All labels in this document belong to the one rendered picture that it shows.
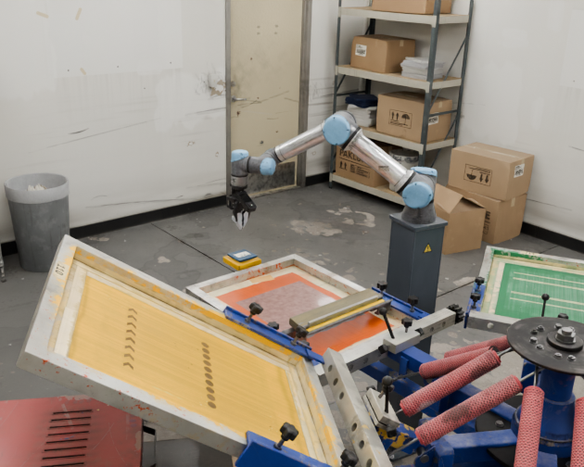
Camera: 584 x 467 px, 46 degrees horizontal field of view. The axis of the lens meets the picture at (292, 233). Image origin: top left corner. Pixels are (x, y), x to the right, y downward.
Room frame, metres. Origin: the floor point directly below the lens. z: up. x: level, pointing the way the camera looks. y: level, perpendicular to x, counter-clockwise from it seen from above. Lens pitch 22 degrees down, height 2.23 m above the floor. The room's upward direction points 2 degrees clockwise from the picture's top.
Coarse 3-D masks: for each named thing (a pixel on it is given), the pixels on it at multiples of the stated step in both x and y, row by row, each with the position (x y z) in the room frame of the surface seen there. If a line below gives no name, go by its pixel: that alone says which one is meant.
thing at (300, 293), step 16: (272, 288) 2.60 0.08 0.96; (288, 288) 2.61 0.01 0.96; (304, 288) 2.61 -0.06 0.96; (320, 288) 2.62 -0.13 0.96; (304, 304) 2.47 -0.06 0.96; (320, 304) 2.47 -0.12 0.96; (352, 320) 2.35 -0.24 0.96; (368, 320) 2.35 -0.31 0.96; (352, 336) 2.22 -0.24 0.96; (368, 336) 2.23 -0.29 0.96
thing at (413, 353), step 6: (408, 348) 2.01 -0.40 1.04; (414, 348) 2.01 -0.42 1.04; (390, 354) 2.02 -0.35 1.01; (396, 354) 2.00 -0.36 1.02; (402, 354) 1.98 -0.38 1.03; (408, 354) 1.97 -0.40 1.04; (414, 354) 1.97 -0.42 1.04; (420, 354) 1.97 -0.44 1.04; (426, 354) 1.97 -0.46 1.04; (396, 360) 2.00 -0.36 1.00; (414, 360) 1.94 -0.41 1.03; (420, 360) 1.93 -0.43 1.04; (426, 360) 1.93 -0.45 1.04; (432, 360) 1.93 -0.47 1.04; (408, 366) 1.96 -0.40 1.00; (414, 366) 1.94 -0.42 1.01
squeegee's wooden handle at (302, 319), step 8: (368, 288) 2.41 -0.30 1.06; (352, 296) 2.35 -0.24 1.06; (360, 296) 2.35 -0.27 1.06; (368, 296) 2.36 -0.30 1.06; (328, 304) 2.27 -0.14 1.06; (336, 304) 2.28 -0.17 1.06; (344, 304) 2.28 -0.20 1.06; (304, 312) 2.20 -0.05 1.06; (312, 312) 2.20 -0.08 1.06; (320, 312) 2.21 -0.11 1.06; (328, 312) 2.22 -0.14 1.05; (296, 320) 2.15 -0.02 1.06; (304, 320) 2.15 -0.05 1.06
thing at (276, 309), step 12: (252, 288) 2.60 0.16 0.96; (228, 300) 2.48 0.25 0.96; (240, 300) 2.48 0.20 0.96; (252, 300) 2.49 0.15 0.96; (264, 300) 2.49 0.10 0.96; (276, 300) 2.49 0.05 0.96; (264, 312) 2.39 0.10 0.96; (276, 312) 2.39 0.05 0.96; (288, 312) 2.39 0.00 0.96; (300, 312) 2.40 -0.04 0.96; (288, 324) 2.30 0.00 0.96; (312, 336) 2.21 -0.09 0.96; (324, 336) 2.22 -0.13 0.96; (336, 336) 2.22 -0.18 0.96; (312, 348) 2.13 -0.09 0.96; (324, 348) 2.13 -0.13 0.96; (336, 348) 2.13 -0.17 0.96
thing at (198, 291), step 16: (288, 256) 2.87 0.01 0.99; (240, 272) 2.67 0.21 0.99; (256, 272) 2.71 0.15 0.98; (320, 272) 2.71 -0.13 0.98; (192, 288) 2.51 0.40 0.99; (208, 288) 2.55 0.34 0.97; (352, 288) 2.56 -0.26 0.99; (208, 304) 2.39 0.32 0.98; (400, 320) 2.36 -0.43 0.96; (416, 320) 2.30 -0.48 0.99
